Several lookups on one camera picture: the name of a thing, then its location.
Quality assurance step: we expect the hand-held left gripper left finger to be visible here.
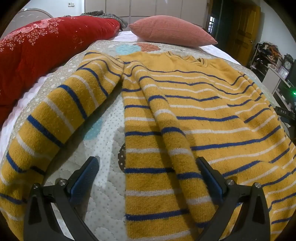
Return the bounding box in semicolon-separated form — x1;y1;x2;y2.
23;156;100;241

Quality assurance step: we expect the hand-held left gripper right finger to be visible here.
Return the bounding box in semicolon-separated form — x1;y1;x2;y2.
196;157;271;241

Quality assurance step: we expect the yellow striped knit sweater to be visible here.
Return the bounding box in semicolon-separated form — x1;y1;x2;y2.
0;50;296;241

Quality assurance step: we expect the dark mantel clock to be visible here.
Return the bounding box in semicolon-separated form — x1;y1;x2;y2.
283;54;294;70

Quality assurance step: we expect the quilted patterned bed cover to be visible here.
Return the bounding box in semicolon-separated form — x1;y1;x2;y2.
0;39;289;241

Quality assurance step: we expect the cluttered dark shelf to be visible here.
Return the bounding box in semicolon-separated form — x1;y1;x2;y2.
250;42;284;77

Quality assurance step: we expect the wooden door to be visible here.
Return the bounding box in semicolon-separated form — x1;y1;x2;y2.
231;5;262;65

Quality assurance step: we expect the red floral quilt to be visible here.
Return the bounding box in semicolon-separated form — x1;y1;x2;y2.
0;17;122;123

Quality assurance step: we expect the grey knit cloth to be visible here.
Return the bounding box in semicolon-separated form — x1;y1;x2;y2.
80;10;129;32

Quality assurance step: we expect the arched metal headboard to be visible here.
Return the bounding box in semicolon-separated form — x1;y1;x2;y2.
10;7;53;26

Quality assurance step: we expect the pink corduroy pillow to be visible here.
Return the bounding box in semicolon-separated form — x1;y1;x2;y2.
129;15;218;48

